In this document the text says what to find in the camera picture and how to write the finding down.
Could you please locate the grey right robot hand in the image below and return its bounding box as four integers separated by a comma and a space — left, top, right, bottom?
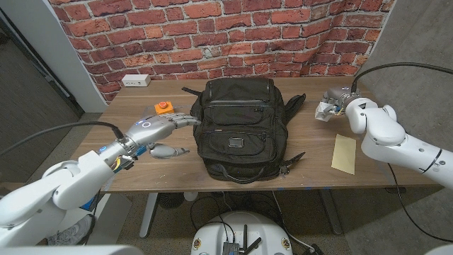
320, 86, 361, 116

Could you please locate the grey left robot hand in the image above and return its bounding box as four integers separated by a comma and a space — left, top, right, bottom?
125, 112, 202, 159

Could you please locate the small white block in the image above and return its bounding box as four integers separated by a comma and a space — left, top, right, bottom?
314, 101, 336, 123

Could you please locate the black backpack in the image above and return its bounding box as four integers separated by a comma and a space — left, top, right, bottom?
181, 76, 307, 185

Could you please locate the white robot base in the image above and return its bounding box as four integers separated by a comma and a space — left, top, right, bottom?
190, 211, 294, 255

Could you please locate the orange emergency stop button box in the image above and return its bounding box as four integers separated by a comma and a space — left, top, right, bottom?
154, 101, 176, 115

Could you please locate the white power strip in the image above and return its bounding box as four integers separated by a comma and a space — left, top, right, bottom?
121, 74, 151, 88

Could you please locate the yellow paper envelope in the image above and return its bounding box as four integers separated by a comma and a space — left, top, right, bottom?
331, 133, 357, 176

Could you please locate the black round floor object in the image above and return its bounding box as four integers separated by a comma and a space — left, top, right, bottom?
158, 192, 185, 210

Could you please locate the white table leg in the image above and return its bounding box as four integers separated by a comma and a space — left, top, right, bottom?
139, 192, 159, 239

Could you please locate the white floor plate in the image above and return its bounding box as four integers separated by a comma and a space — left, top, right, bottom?
56, 193, 132, 245

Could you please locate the blue and black pad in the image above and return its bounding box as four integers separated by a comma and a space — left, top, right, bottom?
79, 196, 98, 213

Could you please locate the red brick print backdrop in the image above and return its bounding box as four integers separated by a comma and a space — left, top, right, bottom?
47, 0, 397, 103

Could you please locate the grey sneaker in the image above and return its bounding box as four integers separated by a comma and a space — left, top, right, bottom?
47, 214, 96, 247

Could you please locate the black antenna device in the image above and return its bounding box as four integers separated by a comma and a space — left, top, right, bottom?
222, 224, 263, 255

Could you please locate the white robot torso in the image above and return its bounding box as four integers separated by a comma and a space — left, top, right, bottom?
0, 243, 453, 255

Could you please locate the cardboard box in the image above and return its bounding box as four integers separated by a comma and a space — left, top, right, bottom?
0, 182, 22, 198

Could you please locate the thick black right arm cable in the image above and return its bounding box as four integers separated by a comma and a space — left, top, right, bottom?
351, 62, 453, 94

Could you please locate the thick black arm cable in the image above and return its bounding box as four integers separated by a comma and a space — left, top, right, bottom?
351, 62, 453, 94
0, 121, 125, 157

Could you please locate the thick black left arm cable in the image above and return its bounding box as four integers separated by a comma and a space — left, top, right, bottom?
0, 121, 125, 157

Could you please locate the black floor cable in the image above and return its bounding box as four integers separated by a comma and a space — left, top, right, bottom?
189, 193, 284, 234

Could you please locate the grey perforated wall panel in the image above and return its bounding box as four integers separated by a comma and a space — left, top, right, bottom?
0, 6, 86, 183

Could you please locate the white floor cable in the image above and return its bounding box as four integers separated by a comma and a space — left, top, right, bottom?
271, 191, 316, 251

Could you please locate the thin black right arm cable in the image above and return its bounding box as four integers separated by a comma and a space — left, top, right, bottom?
388, 162, 453, 244

